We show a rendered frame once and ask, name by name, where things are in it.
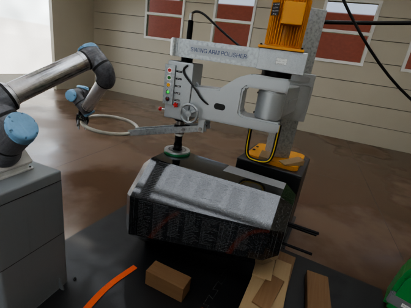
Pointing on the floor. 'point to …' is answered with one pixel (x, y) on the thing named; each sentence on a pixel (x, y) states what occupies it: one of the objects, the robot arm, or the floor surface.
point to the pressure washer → (400, 288)
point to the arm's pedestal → (31, 237)
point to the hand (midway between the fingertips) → (82, 128)
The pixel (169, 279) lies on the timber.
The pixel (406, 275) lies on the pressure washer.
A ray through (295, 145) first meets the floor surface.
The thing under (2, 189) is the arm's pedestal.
